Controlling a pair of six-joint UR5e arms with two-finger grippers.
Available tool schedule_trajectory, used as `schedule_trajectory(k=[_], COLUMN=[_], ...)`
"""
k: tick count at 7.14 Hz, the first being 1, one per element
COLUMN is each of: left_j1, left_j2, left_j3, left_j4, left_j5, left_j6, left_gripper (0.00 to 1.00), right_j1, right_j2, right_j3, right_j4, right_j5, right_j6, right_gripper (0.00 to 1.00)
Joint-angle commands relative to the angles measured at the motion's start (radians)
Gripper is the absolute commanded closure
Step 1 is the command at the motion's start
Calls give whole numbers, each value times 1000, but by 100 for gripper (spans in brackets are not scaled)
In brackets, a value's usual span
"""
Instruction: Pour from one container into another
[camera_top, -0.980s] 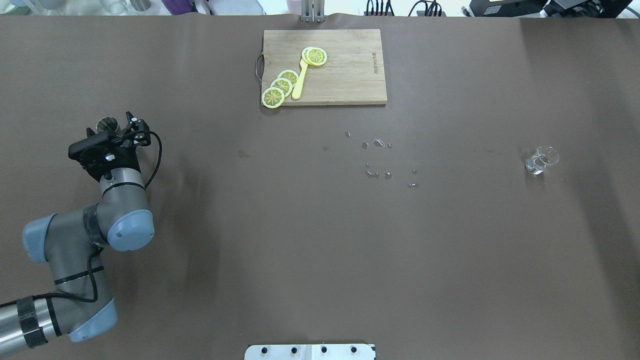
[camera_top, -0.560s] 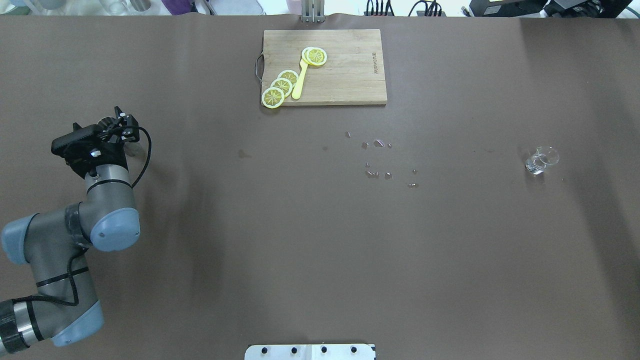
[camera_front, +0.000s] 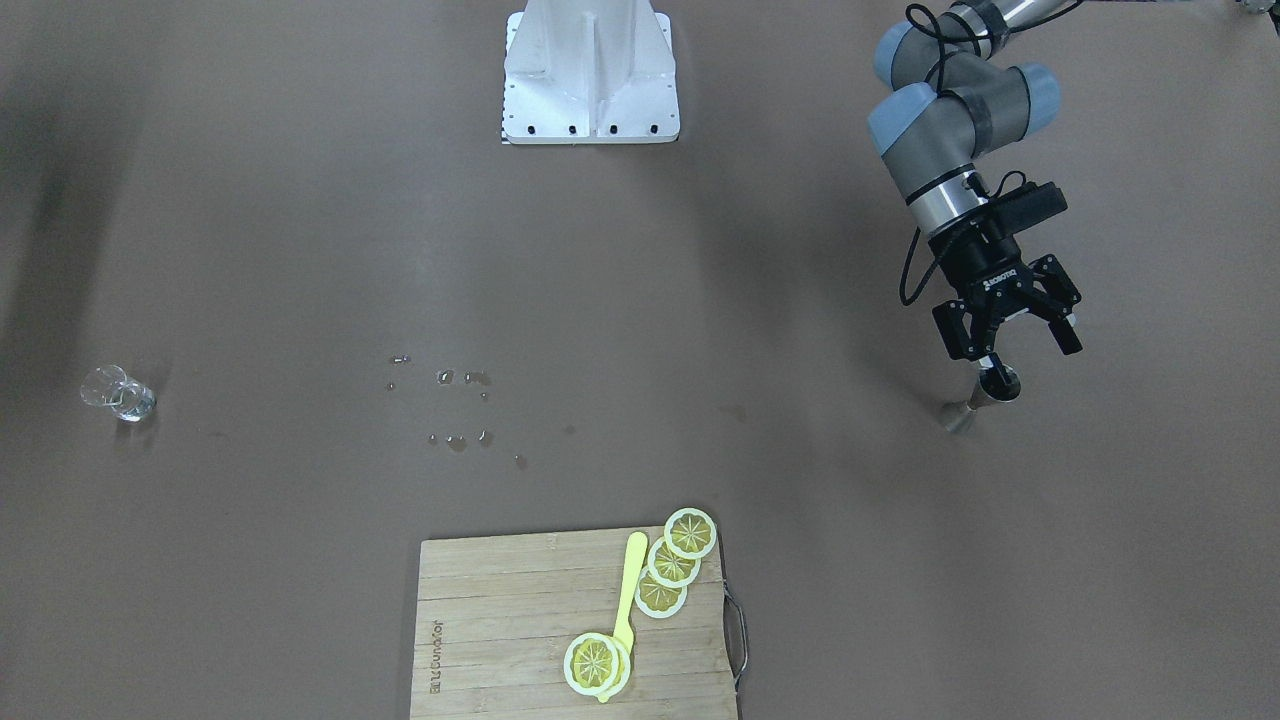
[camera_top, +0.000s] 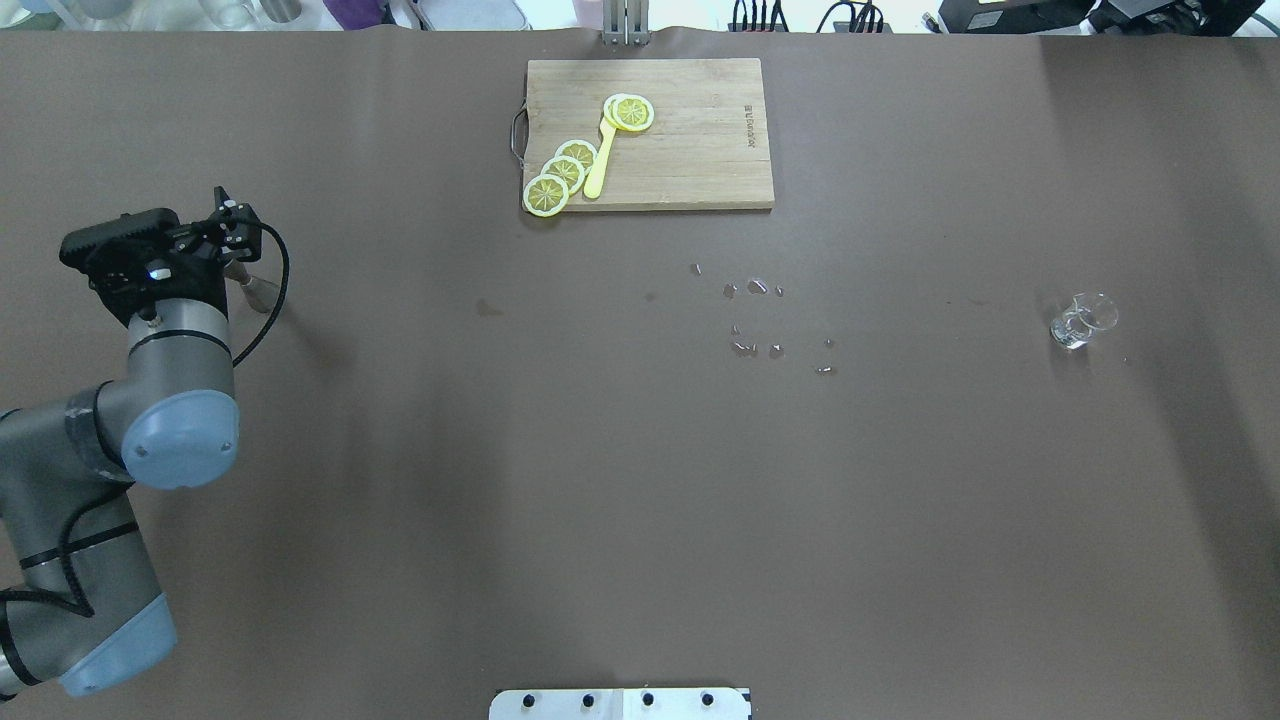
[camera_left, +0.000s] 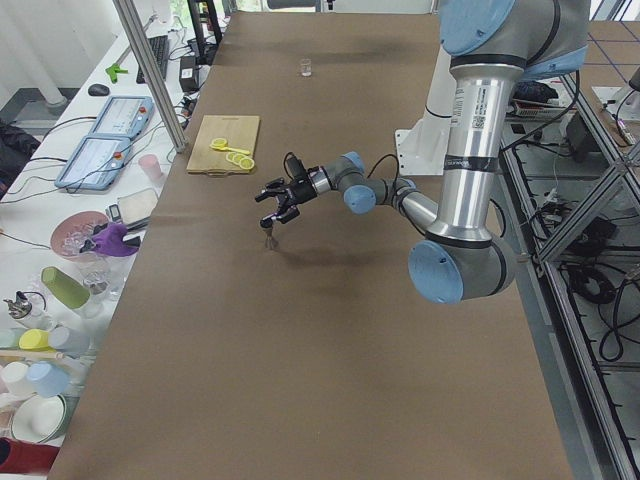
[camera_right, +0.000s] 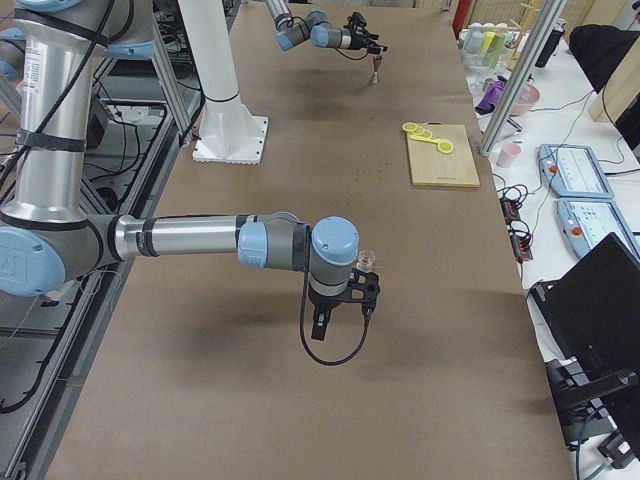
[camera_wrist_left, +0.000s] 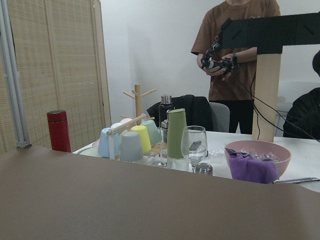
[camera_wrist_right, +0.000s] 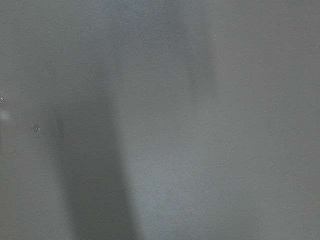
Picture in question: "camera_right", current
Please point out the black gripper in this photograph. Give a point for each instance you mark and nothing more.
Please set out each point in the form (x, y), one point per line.
(322, 303)
(354, 41)

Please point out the steel jigger measuring cup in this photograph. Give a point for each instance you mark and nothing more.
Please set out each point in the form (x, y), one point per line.
(376, 63)

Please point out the clear glass cup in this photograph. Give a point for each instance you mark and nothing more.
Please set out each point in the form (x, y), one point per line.
(366, 261)

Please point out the pink plastic cup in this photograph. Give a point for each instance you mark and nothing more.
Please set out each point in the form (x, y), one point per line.
(508, 154)

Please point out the purple cloth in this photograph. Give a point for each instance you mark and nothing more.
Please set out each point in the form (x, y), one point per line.
(491, 98)

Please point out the bamboo cutting board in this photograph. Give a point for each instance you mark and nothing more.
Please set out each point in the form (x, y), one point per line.
(431, 168)

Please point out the pink bowl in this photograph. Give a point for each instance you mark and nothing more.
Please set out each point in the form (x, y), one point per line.
(529, 96)

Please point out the upper teach pendant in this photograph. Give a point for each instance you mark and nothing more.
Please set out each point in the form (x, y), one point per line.
(573, 171)

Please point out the teach pendant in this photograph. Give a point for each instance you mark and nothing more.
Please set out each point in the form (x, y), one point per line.
(585, 222)
(573, 171)

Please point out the black laptop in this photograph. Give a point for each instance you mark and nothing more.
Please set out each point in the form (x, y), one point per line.
(593, 310)

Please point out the lower teach pendant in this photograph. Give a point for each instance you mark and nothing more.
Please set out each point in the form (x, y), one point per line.
(585, 222)

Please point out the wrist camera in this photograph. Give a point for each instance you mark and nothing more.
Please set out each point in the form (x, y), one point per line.
(363, 288)
(356, 21)

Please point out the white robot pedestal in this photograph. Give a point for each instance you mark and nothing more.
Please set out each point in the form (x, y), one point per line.
(228, 132)

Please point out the aluminium frame post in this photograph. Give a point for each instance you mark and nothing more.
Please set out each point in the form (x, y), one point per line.
(535, 43)

